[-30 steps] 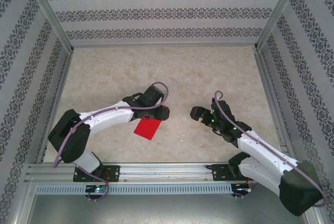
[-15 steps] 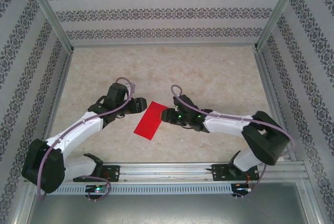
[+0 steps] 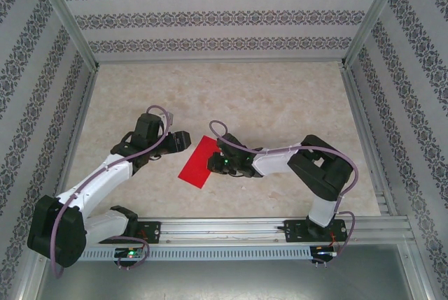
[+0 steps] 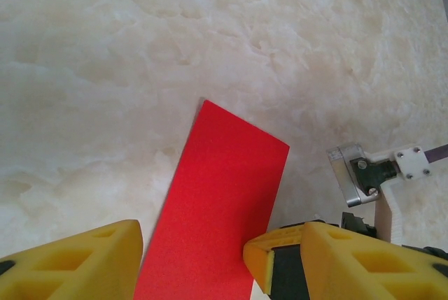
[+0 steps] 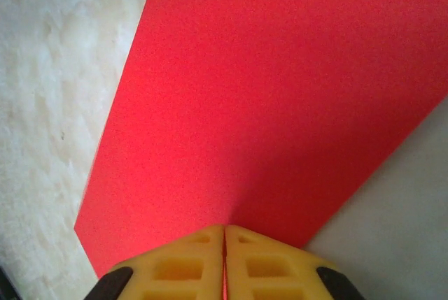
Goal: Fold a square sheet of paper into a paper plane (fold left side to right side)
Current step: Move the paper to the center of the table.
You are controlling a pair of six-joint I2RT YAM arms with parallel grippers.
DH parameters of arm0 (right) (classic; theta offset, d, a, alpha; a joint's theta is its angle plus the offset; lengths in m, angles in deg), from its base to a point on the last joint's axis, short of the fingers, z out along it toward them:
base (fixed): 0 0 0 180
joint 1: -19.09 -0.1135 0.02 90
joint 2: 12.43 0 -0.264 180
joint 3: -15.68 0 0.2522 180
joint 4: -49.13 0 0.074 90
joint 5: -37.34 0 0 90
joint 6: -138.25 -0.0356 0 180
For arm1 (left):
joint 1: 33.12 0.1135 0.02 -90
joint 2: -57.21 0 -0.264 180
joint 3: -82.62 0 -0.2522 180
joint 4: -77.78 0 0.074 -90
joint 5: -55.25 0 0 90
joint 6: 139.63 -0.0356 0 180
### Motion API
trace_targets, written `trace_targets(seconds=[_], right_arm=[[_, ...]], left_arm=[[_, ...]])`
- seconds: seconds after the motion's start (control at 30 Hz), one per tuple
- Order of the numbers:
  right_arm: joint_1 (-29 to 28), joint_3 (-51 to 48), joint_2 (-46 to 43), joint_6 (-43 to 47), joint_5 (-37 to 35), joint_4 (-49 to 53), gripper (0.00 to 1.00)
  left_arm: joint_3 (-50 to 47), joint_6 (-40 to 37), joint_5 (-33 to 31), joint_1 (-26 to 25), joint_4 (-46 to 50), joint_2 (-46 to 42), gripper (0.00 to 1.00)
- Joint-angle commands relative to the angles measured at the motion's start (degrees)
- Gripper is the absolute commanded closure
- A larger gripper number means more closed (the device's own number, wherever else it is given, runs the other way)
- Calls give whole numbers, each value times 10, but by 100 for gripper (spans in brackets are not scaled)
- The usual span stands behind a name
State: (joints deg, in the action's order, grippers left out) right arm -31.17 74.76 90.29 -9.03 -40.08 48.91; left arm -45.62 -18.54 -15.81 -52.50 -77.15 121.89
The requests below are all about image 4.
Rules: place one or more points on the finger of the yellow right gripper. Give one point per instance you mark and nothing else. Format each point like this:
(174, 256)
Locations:
(259, 251)

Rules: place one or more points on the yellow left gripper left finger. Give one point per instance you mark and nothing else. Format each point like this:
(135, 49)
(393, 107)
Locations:
(70, 272)

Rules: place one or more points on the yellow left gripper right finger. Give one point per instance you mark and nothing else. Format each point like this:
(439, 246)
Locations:
(367, 272)

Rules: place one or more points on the red square paper sheet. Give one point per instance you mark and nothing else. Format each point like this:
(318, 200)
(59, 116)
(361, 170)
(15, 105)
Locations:
(217, 209)

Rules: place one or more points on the metal clamp with wood bracket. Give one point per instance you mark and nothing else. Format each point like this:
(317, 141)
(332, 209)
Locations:
(350, 188)

